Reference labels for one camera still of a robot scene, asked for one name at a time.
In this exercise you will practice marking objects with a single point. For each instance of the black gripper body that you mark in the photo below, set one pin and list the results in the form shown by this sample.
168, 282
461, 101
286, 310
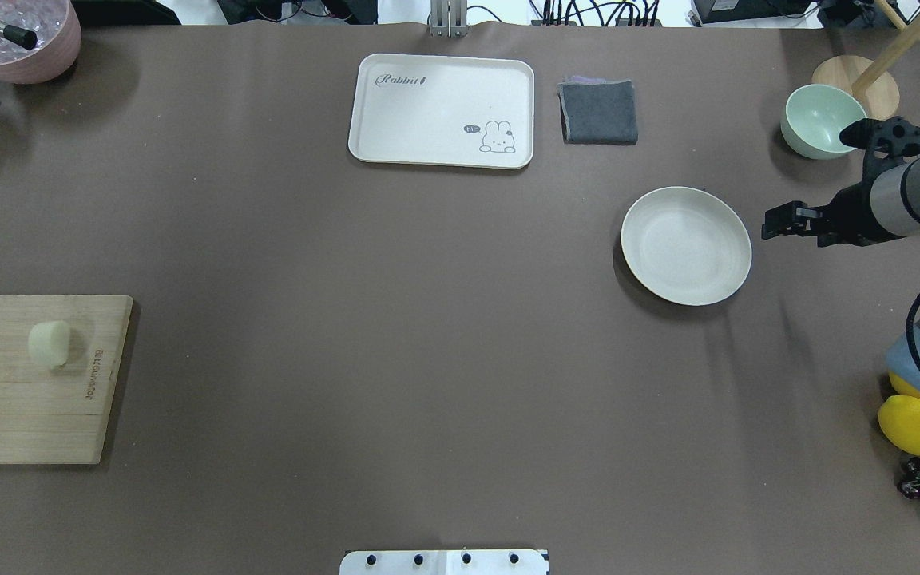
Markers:
852, 212

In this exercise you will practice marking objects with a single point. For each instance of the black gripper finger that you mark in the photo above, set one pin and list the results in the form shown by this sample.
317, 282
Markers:
783, 221

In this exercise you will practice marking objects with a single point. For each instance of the cream round plate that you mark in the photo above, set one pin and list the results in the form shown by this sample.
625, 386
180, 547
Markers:
686, 246

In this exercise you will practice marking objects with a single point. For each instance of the white steamed bun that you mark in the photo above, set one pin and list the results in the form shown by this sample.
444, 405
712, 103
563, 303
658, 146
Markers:
48, 343

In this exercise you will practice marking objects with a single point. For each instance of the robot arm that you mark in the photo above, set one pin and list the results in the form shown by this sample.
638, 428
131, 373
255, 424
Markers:
904, 356

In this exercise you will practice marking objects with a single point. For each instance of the cream rabbit tray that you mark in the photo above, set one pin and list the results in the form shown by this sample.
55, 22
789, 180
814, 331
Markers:
436, 110

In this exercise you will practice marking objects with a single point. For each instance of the mint green bowl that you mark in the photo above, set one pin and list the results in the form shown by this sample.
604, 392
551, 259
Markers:
813, 118

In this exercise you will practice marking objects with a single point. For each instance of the wooden cup tree stand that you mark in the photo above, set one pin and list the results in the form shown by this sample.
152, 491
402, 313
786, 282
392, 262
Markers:
870, 82

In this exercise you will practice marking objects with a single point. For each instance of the yellow lemon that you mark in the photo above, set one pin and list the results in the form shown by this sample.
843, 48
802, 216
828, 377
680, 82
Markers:
901, 386
899, 421

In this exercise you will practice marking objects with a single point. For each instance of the folded grey cloth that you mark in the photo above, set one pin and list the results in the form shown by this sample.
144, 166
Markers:
598, 111

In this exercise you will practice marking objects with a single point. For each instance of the dark cherries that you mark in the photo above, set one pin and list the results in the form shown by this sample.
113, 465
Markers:
909, 485

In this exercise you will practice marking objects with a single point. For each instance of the pink bowl of ice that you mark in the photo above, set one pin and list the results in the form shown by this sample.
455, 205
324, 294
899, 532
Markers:
57, 32

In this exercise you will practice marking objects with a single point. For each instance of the bamboo cutting board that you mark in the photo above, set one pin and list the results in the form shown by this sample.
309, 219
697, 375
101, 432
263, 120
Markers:
59, 414

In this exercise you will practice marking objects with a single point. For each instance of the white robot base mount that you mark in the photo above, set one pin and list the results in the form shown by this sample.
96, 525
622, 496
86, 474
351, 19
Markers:
446, 561

